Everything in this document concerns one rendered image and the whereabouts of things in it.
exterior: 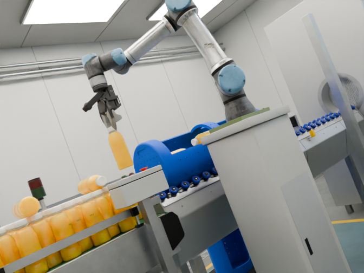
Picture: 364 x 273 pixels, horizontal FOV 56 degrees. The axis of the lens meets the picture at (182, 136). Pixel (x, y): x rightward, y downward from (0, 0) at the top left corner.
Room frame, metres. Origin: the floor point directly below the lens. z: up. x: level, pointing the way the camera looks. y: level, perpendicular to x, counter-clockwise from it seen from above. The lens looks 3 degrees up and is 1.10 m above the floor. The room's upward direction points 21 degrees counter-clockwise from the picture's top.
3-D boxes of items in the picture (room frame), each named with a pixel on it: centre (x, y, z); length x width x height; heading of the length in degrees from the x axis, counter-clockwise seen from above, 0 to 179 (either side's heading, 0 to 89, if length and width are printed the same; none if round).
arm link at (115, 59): (1.57, 0.17, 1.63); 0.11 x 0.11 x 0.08; 86
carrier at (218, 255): (2.64, -0.01, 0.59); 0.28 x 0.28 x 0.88
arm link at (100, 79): (1.56, 0.27, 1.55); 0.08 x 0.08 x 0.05
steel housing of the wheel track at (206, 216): (2.35, -0.56, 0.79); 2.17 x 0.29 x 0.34; 129
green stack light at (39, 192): (1.73, 0.77, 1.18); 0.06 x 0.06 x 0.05
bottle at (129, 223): (1.41, 0.33, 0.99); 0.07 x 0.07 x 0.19
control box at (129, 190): (1.34, 0.23, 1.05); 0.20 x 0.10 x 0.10; 129
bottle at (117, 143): (1.54, 0.28, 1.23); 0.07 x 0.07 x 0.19
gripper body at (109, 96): (1.56, 0.26, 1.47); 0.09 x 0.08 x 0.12; 129
